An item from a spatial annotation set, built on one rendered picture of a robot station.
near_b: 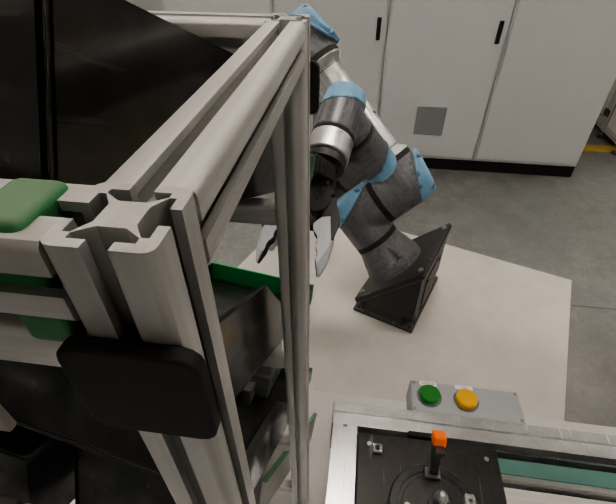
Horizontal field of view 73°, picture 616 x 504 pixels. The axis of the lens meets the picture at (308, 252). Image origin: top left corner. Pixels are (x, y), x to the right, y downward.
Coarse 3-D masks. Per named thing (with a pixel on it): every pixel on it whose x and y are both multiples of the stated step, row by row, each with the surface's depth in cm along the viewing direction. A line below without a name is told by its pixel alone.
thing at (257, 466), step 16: (240, 400) 52; (256, 400) 53; (272, 400) 53; (240, 416) 50; (256, 416) 50; (272, 416) 41; (256, 432) 37; (272, 432) 43; (80, 448) 34; (256, 448) 38; (272, 448) 44; (80, 464) 34; (96, 464) 34; (112, 464) 33; (256, 464) 39; (80, 480) 35; (96, 480) 34; (112, 480) 33; (128, 480) 33; (144, 480) 32; (160, 480) 32; (256, 480) 40; (80, 496) 35; (96, 496) 34; (112, 496) 34; (128, 496) 33; (144, 496) 33; (160, 496) 32
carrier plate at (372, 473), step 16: (368, 448) 73; (384, 448) 73; (400, 448) 73; (416, 448) 73; (448, 448) 73; (464, 448) 73; (480, 448) 73; (368, 464) 71; (384, 464) 71; (400, 464) 71; (416, 464) 71; (448, 464) 71; (464, 464) 71; (480, 464) 71; (496, 464) 71; (368, 480) 69; (384, 480) 69; (464, 480) 69; (480, 480) 69; (496, 480) 69; (368, 496) 67; (384, 496) 67; (480, 496) 67; (496, 496) 67
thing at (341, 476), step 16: (336, 432) 77; (352, 432) 77; (336, 448) 74; (352, 448) 74; (336, 464) 72; (352, 464) 72; (336, 480) 70; (352, 480) 70; (336, 496) 68; (352, 496) 68
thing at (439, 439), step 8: (432, 432) 66; (440, 432) 65; (432, 440) 65; (440, 440) 64; (432, 448) 66; (440, 448) 64; (432, 456) 66; (440, 456) 63; (432, 464) 66; (432, 472) 67
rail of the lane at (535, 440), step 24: (336, 408) 80; (360, 408) 80; (384, 408) 80; (384, 432) 78; (408, 432) 76; (456, 432) 77; (480, 432) 77; (504, 432) 77; (528, 432) 77; (552, 432) 77; (576, 432) 77; (504, 456) 77; (528, 456) 76; (552, 456) 75; (576, 456) 74; (600, 456) 73
